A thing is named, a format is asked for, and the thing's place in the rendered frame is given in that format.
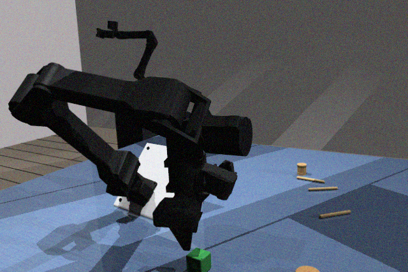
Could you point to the short tan wooden cylinder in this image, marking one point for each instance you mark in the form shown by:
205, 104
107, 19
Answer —
301, 169

